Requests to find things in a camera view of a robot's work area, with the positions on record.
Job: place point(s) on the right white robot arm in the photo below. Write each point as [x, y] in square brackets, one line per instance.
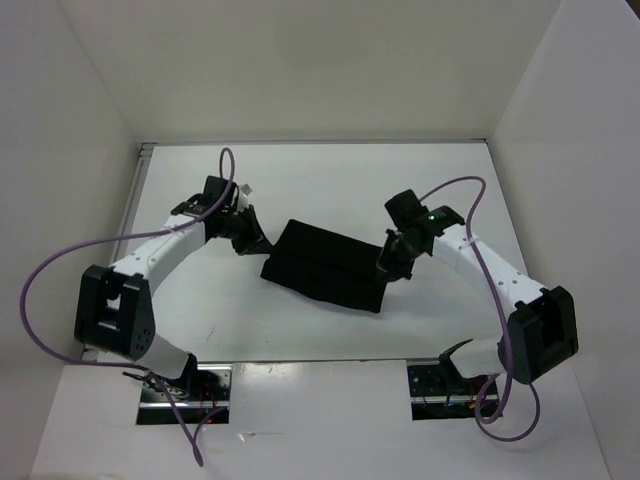
[541, 322]

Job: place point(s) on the black skirt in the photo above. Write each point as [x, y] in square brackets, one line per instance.
[327, 267]

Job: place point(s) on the metal base plate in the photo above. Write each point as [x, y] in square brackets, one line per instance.
[208, 399]
[436, 394]

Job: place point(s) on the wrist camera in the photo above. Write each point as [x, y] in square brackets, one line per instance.
[242, 197]
[405, 205]

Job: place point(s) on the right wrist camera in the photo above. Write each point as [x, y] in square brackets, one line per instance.
[405, 205]

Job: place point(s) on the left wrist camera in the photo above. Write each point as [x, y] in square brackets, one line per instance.
[242, 197]

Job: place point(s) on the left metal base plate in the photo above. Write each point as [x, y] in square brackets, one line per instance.
[208, 399]

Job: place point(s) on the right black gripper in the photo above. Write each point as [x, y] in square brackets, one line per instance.
[387, 267]

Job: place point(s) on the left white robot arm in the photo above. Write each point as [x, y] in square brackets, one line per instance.
[115, 311]

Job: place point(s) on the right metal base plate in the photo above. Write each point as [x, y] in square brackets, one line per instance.
[436, 394]

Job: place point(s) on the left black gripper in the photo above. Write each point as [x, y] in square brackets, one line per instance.
[255, 240]

